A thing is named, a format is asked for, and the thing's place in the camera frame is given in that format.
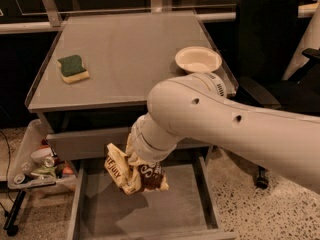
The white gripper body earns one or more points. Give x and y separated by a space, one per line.
139 149

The brown chip bag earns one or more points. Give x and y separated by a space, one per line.
133 175

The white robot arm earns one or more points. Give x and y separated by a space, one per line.
186 107

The grey upper drawer with knob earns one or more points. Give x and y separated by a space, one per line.
77 145

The grey open middle drawer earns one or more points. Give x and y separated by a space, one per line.
186 211

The grey drawer cabinet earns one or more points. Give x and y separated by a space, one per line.
125 57

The white paper bowl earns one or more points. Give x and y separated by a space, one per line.
196 59

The green yellow sponge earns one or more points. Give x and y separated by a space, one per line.
72 69

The clear plastic bin of items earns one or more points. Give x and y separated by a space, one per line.
29 172

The black office chair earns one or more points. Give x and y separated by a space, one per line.
265 43

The metal railing with bracket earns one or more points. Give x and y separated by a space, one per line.
53 13

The black stand with cable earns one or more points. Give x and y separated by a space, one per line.
9 226

